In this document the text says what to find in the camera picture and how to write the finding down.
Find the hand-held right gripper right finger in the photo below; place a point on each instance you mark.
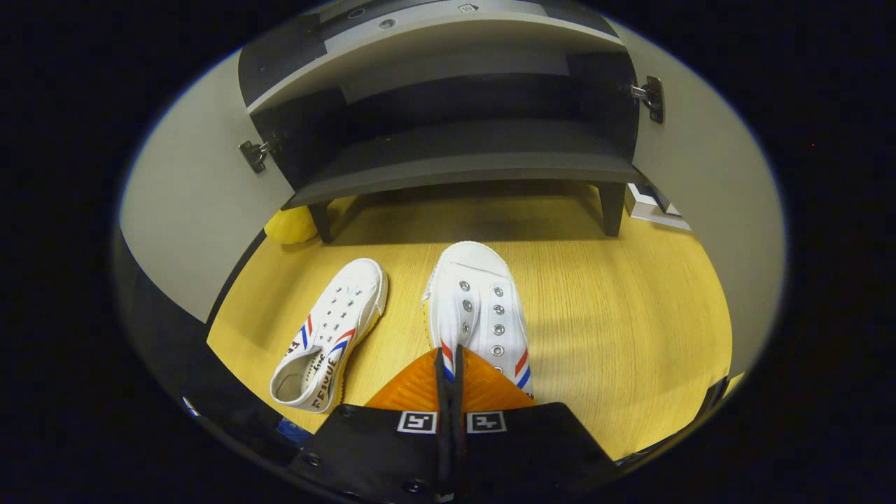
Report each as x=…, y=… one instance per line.
x=525, y=448

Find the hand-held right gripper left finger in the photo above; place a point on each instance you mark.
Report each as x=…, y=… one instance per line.
x=378, y=448

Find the white canvas shoe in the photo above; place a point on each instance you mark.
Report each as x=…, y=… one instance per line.
x=336, y=315
x=476, y=308

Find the white grey shoe cabinet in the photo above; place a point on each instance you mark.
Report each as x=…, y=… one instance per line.
x=455, y=154

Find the white cabinet door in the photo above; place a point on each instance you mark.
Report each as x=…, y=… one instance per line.
x=196, y=196
x=721, y=210

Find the yellow soft object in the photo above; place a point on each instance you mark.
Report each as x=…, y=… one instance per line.
x=290, y=225

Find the white blue box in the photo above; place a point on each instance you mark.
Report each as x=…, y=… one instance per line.
x=647, y=206

